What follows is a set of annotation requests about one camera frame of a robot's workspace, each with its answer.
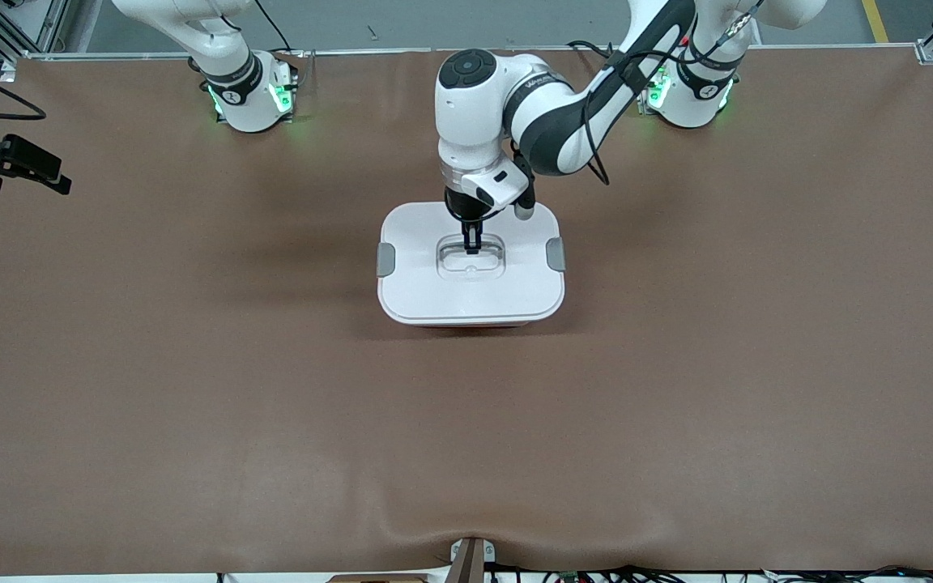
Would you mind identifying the white box lid grey latches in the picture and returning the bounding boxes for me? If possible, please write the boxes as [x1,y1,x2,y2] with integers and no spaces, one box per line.
[377,201,566,327]

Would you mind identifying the brown table mat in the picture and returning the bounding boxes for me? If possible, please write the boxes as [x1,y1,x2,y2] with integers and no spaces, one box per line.
[0,47,933,577]

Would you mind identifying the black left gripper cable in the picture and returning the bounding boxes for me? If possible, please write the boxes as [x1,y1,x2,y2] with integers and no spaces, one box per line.
[582,0,763,185]

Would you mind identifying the silver table edge rail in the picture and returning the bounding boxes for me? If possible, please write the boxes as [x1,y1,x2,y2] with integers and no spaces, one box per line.
[25,45,921,59]

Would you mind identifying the black left arm base cable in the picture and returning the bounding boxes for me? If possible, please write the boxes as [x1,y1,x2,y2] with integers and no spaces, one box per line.
[568,39,621,62]

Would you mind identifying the black arm base cable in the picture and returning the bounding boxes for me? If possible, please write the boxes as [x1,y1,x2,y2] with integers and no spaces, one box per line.
[252,0,293,53]
[568,39,621,62]

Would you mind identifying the black right arm base cable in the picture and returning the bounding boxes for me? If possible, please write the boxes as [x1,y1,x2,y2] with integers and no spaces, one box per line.
[252,0,293,53]

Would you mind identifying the metal clamp bracket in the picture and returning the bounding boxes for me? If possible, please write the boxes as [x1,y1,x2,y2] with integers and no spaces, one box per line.
[449,537,496,583]

